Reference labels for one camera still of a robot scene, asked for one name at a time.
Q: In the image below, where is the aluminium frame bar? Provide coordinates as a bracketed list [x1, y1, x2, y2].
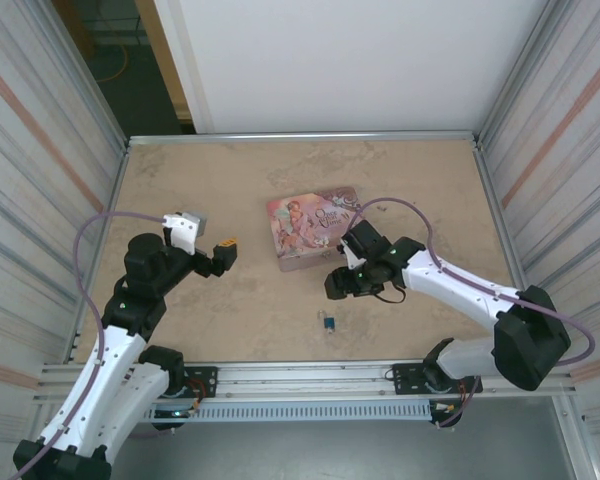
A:
[69, 143, 132, 362]
[471, 138, 550, 357]
[127, 131, 482, 149]

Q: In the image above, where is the aluminium left side frame bar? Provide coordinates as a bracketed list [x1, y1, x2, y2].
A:
[69, 143, 132, 362]

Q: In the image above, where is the wooden door frame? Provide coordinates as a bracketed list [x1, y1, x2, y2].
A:
[133, 0, 195, 122]

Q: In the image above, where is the long aluminium mounting rail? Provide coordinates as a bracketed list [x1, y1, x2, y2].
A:
[32, 356, 579, 402]

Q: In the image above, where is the left base red wire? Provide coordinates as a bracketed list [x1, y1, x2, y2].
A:
[186, 378, 208, 416]

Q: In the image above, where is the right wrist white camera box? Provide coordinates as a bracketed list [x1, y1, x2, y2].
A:
[338, 238, 366, 272]

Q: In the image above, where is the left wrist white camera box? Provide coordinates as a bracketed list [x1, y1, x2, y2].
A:
[161, 211, 210, 252]

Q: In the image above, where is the aluminium back frame bar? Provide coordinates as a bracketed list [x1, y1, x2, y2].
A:
[127, 131, 482, 149]

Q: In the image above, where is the orange floor cable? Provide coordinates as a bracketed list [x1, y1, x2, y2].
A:
[97, 42, 132, 84]

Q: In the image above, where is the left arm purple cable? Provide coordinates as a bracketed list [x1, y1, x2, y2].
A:
[12, 210, 176, 480]

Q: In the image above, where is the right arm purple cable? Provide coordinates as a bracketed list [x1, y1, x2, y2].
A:
[352, 196, 597, 431]

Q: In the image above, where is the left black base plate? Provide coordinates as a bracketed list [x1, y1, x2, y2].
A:
[169, 365, 219, 400]

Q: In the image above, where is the right base red wire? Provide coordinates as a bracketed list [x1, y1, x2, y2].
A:
[448, 381, 472, 416]

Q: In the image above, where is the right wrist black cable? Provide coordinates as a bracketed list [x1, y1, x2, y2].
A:
[376, 276, 407, 306]

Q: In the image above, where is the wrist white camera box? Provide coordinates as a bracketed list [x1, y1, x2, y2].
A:
[338, 238, 366, 272]
[161, 211, 210, 252]

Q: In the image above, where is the grey slotted cable duct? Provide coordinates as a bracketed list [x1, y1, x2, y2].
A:
[139, 401, 434, 425]

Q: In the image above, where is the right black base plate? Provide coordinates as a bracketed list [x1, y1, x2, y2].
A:
[391, 361, 483, 397]

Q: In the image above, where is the pink printed tin box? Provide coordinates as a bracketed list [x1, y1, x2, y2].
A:
[265, 185, 365, 274]

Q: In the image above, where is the base red wire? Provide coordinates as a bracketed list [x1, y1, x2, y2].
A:
[448, 381, 472, 416]
[186, 378, 208, 416]

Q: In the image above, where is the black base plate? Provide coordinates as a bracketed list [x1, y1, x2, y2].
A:
[169, 365, 219, 400]
[391, 361, 483, 397]

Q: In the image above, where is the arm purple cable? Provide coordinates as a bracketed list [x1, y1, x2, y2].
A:
[352, 196, 597, 431]
[12, 210, 176, 480]

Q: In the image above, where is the aluminium right side frame bar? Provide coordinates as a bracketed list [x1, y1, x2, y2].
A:
[471, 138, 550, 357]

